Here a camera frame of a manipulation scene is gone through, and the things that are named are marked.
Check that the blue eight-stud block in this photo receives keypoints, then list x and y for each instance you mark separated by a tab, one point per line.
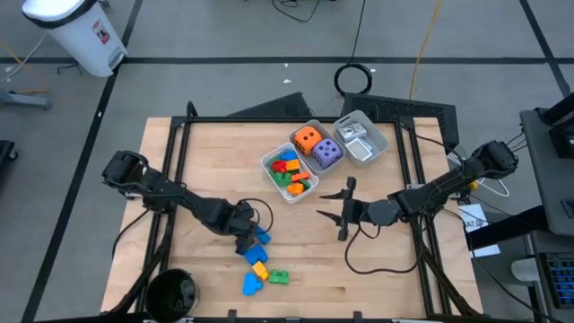
264	237

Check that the white plastic storage bin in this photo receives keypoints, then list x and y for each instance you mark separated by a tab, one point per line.
314	123
292	200
379	143

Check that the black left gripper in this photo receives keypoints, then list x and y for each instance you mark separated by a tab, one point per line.
233	217

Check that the large green toy block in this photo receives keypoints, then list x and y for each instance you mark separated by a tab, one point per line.
278	277

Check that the large blue toy block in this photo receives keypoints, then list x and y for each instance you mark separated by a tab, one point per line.
255	255

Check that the white trash bin black lid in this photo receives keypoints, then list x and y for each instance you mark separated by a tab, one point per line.
85	40

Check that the white playing card deck box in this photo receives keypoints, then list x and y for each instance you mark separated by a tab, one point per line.
359	149
352	131

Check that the black flat panel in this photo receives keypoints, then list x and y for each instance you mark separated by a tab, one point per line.
278	107

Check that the grey equipment cart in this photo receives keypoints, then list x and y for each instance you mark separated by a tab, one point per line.
547	179

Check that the red-orange toy block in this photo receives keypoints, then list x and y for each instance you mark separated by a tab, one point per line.
300	176

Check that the orange foam die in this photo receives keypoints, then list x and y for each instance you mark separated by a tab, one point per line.
308	140

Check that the light blue toy block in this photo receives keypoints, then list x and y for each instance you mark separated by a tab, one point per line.
251	285

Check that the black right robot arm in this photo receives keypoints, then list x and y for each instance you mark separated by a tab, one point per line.
448	181

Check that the small dark green block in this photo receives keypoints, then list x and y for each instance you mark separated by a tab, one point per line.
274	158

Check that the black keyboard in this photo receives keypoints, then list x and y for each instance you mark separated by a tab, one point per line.
560	280

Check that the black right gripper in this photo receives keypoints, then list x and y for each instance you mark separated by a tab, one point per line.
376	212

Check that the black bucket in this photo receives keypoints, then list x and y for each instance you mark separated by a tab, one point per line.
172	296

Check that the white power strip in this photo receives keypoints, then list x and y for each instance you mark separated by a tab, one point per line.
130	194

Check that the grey stand foot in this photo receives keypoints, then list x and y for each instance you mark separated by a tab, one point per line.
27	99

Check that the purple foam die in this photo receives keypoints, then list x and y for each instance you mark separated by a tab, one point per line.
327	153

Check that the red toy block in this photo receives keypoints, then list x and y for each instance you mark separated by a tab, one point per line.
279	166

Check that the yellow toy block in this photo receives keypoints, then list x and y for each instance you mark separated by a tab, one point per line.
260	270

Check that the large orange toy block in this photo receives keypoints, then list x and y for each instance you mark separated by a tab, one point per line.
296	189

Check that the white paper sheet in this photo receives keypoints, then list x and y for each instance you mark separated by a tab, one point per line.
471	215

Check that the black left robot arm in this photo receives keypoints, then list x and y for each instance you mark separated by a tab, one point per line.
170	195

